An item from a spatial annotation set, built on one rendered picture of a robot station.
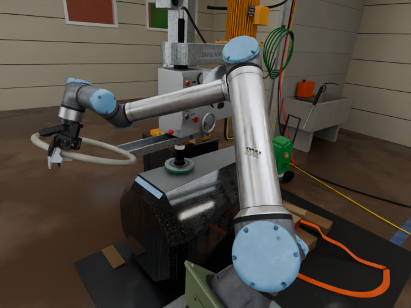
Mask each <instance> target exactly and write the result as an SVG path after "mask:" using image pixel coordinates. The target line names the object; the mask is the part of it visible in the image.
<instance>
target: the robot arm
mask: <svg viewBox="0 0 411 308"><path fill-rule="evenodd" d="M259 50H260V47H259V45H258V42H257V40H256V39H255V38H253V37H250V36H246V35H243V36H239V37H236V38H233V39H232V40H230V41H229V42H228V43H227V44H226V45H225V46H224V48H223V60H224V61H225V64H226V74H225V75H224V76H223V78H222V79H219V80H216V81H211V82H207V83H204V84H200V85H197V86H193V87H188V88H185V89H180V90H177V91H173V92H169V93H164V94H162V95H157V96H154V97H150V98H146V99H143V100H138V101H134V102H131V103H124V104H120V103H118V102H117V101H116V98H115V96H114V95H113V94H112V93H111V92H109V91H108V90H105V89H100V88H97V87H94V86H92V84H91V83H90V82H87V81H84V80H81V79H76V78H69V79H68V80H67V83H66V84H65V90H64V95H63V98H62V103H61V107H60V110H59V114H58V116H59V117H61V118H60V122H63V123H64V124H61V125H56V126H52V127H49V128H43V129H41V130H39V135H40V136H43V137H49V136H51V135H54V136H53V138H52V140H51V142H50V144H49V147H48V167H49V169H51V167H52V165H53V163H57V164H58V166H59V167H61V166H62V163H63V162H64V161H73V159H70V158H66V157H63V156H60V152H61V150H60V148H61V149H65V150H69V151H70V150H71V149H72V150H79V149H80V146H81V142H82V139H83V138H81V137H78V135H79V132H80V128H83V124H80V122H82V121H83V117H84V113H85V110H86V108H87V109H90V110H92V111H94V112H95V113H97V114H98V115H99V116H100V117H102V118H104V119H105V120H107V121H108V122H109V123H110V124H112V125H113V126H114V127H116V128H118V129H120V130H126V129H128V128H130V127H131V126H132V125H133V123H136V122H139V121H143V120H147V119H153V118H156V117H160V116H165V115H168V114H173V113H176V112H181V111H186V110H189V109H194V108H198V107H202V106H207V105H211V104H215V103H219V102H222V101H228V102H230V104H231V117H232V129H233V137H234V149H235V162H236V169H237V181H238V189H239V201H240V211H239V212H238V214H237V215H236V216H235V218H234V230H235V240H234V243H233V246H232V261H233V264H232V265H231V266H230V267H229V268H226V269H225V270H223V271H222V272H220V273H218V274H217V275H215V277H214V278H213V279H212V280H211V281H212V286H213V288H214V289H215V291H216V293H217V294H218V296H219V297H220V298H221V300H222V301H223V302H224V303H225V305H227V306H228V307H229V308H269V307H270V304H271V302H272V301H273V299H274V298H275V296H276V295H277V294H278V293H279V291H281V290H284V289H285V288H287V287H288V286H290V284H291V283H293V281H294V280H295V279H296V277H297V275H298V272H299V270H300V264H301V262H302V261H303V260H304V259H305V258H306V255H307V253H308V251H309V249H308V246H307V245H306V244H305V242H304V241H303V240H301V239H300V238H299V237H298V236H297V235H296V234H295V229H294V222H293V217H292V213H290V212H289V211H287V210H286V209H285V208H284V207H283V204H282V199H281V191H280V184H279V180H278V172H277V167H276V159H275V152H274V148H273V140H272V132H271V128H270V121H269V116H268V109H267V101H266V96H265V89H264V81H263V70H262V64H261V55H260V51H259ZM79 143H80V146H79ZM57 147H60V148H57Z"/></svg>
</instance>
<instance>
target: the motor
mask: <svg viewBox="0 0 411 308"><path fill-rule="evenodd" d="M268 11H269V8H268V7H264V6H261V5H260V0H228V8H227V17H226V33H225V39H226V40H228V41H227V42H225V41H219V40H217V41H215V43H228V42H229V41H230V40H232V39H233V38H236V37H239V36H243V35H246V36H250V37H253V38H254V39H256V33H257V26H266V25H267V20H268Z"/></svg>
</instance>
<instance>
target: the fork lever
mask: <svg viewBox="0 0 411 308"><path fill-rule="evenodd" d="M203 136H204V132H203V131H202V130H201V131H200V132H199V133H196V134H192V135H190V136H187V137H183V138H179V137H175V138H173V135H171V134H168V133H164V134H159V135H156V136H152V137H148V138H145V139H140V140H138V141H133V142H129V143H126V144H122V145H118V146H117V148H119V149H124V150H126V151H128V152H129V154H133V155H135V157H136V158H137V157H139V156H143V155H146V154H149V153H153V152H156V151H159V150H162V149H166V148H168V147H172V146H174V145H177V144H181V143H184V142H187V141H190V140H193V139H197V138H200V137H203Z"/></svg>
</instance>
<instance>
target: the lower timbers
mask: <svg viewBox="0 0 411 308"><path fill-rule="evenodd" d="M283 203H287V204H289V205H292V206H295V207H298V206H296V205H294V204H292V203H289V202H286V201H285V200H283V199H282V204H283ZM298 208H300V207H298ZM301 209H303V208H301ZM303 210H305V209H303ZM306 211H307V212H306V214H305V216H301V215H299V214H296V213H293V212H291V211H289V212H290V213H292V214H294V215H296V216H298V217H300V218H301V220H304V221H307V222H310V223H313V224H315V225H317V226H318V227H319V228H320V231H321V232H322V234H324V235H325V236H326V235H327V233H328V232H329V231H330V229H331V226H332V224H333V221H330V220H328V219H325V218H323V217H321V216H319V215H317V214H314V213H312V212H310V211H308V210H306ZM300 224H301V225H303V226H305V227H307V228H309V229H311V230H313V231H315V232H317V233H319V234H321V233H320V232H319V230H317V229H316V228H315V227H312V226H310V225H307V224H304V223H300ZM295 234H296V235H297V236H298V237H299V238H300V239H301V240H303V241H304V242H305V244H306V245H307V246H308V249H309V251H308V253H309V252H310V251H311V250H312V249H314V248H315V246H316V241H317V238H316V237H315V236H313V235H311V234H310V233H308V232H306V231H304V230H303V229H301V228H299V227H298V228H297V229H296V230H295Z"/></svg>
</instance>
